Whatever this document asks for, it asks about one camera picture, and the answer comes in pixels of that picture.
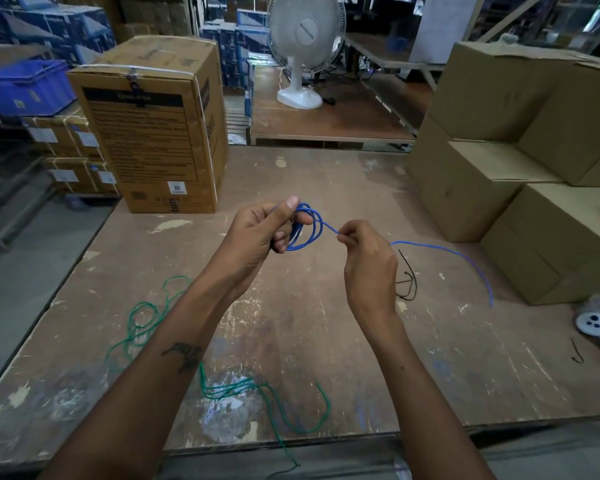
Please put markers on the person's left hand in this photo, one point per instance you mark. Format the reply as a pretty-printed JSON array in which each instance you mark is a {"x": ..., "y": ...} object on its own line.
[{"x": 247, "y": 239}]

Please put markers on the person's right hand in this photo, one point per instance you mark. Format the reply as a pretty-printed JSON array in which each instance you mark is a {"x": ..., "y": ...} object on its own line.
[{"x": 372, "y": 274}]

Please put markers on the person's left thumb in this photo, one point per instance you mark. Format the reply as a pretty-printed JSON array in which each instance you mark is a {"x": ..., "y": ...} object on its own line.
[{"x": 280, "y": 205}]

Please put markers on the person's right thumb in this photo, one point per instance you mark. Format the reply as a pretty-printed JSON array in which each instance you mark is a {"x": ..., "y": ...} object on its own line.
[{"x": 349, "y": 247}]

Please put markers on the person's right forearm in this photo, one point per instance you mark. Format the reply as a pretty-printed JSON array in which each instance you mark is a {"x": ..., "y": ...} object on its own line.
[{"x": 420, "y": 404}]

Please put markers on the person's left forearm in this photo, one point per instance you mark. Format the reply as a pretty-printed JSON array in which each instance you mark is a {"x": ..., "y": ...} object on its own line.
[{"x": 145, "y": 384}]

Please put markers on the low wooden platform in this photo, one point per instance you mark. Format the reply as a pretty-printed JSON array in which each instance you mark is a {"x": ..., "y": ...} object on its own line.
[{"x": 340, "y": 119}]

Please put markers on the black fan plug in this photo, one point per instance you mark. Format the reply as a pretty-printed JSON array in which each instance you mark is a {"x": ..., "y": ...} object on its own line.
[{"x": 329, "y": 101}]

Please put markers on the plain brown cardboard box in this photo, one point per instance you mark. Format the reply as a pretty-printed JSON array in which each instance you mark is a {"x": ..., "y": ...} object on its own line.
[
  {"x": 575, "y": 124},
  {"x": 495, "y": 89},
  {"x": 560, "y": 244},
  {"x": 470, "y": 189}
]

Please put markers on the large printed cardboard box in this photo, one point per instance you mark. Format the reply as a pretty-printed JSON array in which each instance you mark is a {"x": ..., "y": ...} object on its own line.
[{"x": 155, "y": 139}]

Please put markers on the stack of blue printed boxes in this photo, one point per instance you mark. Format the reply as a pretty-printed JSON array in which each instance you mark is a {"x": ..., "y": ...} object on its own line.
[
  {"x": 235, "y": 49},
  {"x": 45, "y": 24}
]

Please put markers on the white table fan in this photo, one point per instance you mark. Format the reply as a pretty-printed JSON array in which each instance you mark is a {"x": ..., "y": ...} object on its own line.
[{"x": 305, "y": 39}]

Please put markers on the wooden work table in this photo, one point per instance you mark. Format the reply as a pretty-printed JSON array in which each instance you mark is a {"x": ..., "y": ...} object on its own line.
[{"x": 380, "y": 49}]

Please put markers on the small labelled cardboard box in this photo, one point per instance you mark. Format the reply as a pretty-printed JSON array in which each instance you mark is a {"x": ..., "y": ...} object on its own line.
[
  {"x": 62, "y": 137},
  {"x": 80, "y": 175}
]

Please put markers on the stack of brown cartons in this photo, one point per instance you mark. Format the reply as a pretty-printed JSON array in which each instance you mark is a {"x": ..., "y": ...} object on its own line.
[{"x": 155, "y": 14}]

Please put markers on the white handheld controller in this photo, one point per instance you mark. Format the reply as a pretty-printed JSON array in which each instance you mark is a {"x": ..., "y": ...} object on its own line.
[{"x": 596, "y": 327}]

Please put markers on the blue plastic crate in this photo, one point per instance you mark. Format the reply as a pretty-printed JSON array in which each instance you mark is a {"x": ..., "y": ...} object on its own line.
[{"x": 27, "y": 87}]

